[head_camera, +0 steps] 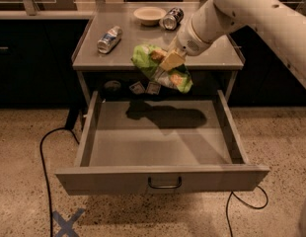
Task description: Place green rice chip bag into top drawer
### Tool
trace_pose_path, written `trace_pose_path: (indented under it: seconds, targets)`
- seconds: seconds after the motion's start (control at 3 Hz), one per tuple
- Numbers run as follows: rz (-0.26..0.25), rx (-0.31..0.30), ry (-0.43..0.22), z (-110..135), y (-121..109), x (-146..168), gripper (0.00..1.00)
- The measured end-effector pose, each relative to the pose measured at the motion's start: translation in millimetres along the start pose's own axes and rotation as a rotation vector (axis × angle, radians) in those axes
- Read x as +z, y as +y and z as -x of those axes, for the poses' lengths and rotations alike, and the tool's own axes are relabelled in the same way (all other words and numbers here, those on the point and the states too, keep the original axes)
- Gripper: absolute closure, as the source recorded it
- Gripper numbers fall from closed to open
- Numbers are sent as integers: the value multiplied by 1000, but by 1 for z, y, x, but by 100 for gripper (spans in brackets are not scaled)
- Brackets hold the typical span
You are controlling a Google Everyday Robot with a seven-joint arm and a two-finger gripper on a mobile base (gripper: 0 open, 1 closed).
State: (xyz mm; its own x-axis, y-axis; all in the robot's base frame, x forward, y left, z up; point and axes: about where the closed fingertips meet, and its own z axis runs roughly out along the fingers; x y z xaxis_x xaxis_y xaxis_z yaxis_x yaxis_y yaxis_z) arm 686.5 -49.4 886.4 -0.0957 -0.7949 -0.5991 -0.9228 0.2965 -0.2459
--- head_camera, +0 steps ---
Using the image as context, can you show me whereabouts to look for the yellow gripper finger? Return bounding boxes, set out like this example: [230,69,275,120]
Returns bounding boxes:
[160,49,186,71]
[150,49,167,62]

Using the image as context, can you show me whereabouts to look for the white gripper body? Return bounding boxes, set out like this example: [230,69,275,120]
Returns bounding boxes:
[167,16,212,56]

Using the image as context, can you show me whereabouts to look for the green rice chip bag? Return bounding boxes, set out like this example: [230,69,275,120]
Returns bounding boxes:
[131,44,193,94]

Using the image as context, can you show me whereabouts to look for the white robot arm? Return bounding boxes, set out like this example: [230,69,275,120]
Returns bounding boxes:
[160,0,306,89]

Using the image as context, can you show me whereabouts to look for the open grey top drawer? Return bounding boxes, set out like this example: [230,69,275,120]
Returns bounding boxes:
[55,93,269,196]

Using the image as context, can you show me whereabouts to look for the dark soda can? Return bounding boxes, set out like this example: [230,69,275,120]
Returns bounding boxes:
[160,7,184,31]

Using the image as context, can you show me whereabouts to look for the white tag right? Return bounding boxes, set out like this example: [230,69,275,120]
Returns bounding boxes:
[145,82,161,95]

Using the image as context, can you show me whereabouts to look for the white tag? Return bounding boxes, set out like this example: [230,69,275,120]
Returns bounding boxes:
[145,82,161,95]
[129,81,145,95]

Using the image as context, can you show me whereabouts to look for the white tag left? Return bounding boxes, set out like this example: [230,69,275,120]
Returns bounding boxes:
[129,81,145,95]

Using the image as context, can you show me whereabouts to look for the beige ceramic bowl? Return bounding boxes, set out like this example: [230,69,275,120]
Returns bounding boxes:
[133,7,166,27]

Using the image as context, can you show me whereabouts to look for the blue white soda can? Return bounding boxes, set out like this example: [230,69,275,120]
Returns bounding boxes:
[97,26,122,54]

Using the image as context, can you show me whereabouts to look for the round dark object in cabinet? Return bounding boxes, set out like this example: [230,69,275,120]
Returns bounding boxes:
[103,80,121,95]

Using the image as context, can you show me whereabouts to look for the grey metal cabinet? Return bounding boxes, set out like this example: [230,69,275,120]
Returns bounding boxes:
[73,3,244,100]

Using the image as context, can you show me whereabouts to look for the blue tape cross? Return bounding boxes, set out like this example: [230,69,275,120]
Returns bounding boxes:
[52,208,85,237]

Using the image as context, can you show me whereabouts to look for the black drawer handle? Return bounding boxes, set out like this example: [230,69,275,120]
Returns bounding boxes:
[148,177,182,190]

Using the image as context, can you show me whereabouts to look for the black cable on left floor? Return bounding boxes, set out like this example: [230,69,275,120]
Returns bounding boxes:
[38,107,81,237]

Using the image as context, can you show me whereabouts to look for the black cable on floor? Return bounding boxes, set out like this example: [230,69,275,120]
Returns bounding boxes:
[38,107,81,237]
[225,185,269,237]

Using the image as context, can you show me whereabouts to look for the black cable on right floor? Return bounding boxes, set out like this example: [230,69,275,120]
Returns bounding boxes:
[225,185,269,237]

